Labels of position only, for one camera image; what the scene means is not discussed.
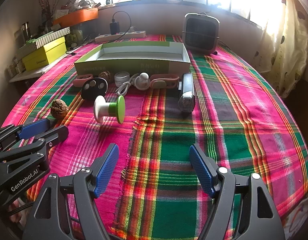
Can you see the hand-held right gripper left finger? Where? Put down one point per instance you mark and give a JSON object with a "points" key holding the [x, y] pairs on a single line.
{"points": [[106, 172]]}

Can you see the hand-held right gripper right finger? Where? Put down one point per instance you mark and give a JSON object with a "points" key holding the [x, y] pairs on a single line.
{"points": [[201, 170]]}

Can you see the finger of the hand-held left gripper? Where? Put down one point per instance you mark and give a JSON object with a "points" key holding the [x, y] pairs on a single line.
{"points": [[33, 128], [56, 135]]}

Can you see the brown walnut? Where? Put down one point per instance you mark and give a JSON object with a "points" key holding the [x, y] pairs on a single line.
{"points": [[59, 108], [104, 76]]}

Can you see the white green spool massager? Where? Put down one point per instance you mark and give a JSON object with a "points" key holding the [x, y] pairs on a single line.
{"points": [[111, 108]]}

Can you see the black silver rectangular device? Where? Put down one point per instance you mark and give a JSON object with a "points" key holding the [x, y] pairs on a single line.
{"points": [[186, 90]]}

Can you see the small white round jar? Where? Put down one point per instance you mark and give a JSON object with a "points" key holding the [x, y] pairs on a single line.
{"points": [[121, 78]]}

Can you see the pink case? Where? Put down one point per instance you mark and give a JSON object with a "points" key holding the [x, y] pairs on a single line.
{"points": [[159, 83]]}

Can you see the green cardboard box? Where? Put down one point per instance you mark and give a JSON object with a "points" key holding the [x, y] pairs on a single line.
{"points": [[133, 66]]}

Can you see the plaid tablecloth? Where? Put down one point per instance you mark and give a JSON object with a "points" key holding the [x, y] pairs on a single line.
{"points": [[244, 135]]}

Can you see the white side shelf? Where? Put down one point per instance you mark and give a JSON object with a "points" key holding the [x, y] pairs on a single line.
{"points": [[31, 73]]}

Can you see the yellow-green box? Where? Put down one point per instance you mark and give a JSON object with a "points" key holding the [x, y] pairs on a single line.
{"points": [[43, 55]]}

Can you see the green white striped box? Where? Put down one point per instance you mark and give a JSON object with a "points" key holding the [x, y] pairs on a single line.
{"points": [[48, 36]]}

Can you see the green glass jars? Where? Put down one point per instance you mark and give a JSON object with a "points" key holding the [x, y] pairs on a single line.
{"points": [[75, 35]]}

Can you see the white power strip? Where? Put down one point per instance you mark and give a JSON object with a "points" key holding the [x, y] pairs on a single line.
{"points": [[118, 37]]}

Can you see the orange tray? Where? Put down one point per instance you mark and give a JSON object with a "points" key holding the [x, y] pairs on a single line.
{"points": [[76, 16]]}

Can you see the black charger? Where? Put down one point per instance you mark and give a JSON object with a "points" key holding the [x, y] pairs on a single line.
{"points": [[114, 27]]}

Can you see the white plug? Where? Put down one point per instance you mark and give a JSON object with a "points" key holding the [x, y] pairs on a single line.
{"points": [[133, 28]]}

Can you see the grey space heater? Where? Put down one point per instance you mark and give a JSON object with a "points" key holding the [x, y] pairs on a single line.
{"points": [[200, 33]]}

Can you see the spotted cream curtain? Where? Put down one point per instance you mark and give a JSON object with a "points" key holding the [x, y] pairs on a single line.
{"points": [[286, 42]]}

